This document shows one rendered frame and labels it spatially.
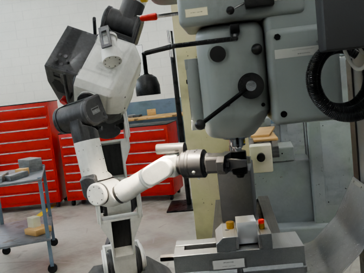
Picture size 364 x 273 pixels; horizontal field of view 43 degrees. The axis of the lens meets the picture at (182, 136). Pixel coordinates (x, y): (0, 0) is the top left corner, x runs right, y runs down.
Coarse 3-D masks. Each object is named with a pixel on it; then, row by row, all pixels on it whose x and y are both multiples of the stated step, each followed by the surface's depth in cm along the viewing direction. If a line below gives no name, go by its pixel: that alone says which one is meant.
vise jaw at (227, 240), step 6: (222, 228) 130; (234, 228) 129; (216, 234) 130; (222, 234) 125; (228, 234) 125; (234, 234) 124; (216, 240) 125; (222, 240) 122; (228, 240) 122; (234, 240) 122; (216, 246) 123; (222, 246) 123; (228, 246) 123; (234, 246) 122
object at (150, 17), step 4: (172, 12) 146; (176, 12) 146; (140, 16) 147; (144, 16) 147; (148, 16) 146; (152, 16) 146; (156, 16) 146; (160, 16) 147; (164, 16) 146; (168, 16) 147; (140, 20) 148; (144, 20) 147; (148, 20) 147; (152, 20) 147
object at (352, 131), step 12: (360, 60) 133; (348, 72) 146; (360, 72) 135; (348, 84) 147; (360, 84) 136; (348, 96) 149; (360, 120) 140; (360, 132) 141; (360, 144) 142; (360, 156) 144; (360, 168) 145; (360, 180) 146; (360, 264) 155
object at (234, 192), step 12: (252, 168) 184; (228, 180) 169; (240, 180) 168; (252, 180) 177; (228, 192) 170; (240, 192) 169; (252, 192) 170; (228, 204) 170; (240, 204) 170; (252, 204) 169; (228, 216) 171
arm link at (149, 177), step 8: (160, 160) 143; (168, 160) 143; (144, 168) 146; (152, 168) 144; (160, 168) 143; (168, 168) 142; (144, 176) 146; (152, 176) 145; (160, 176) 144; (168, 176) 143; (144, 184) 148; (152, 184) 145
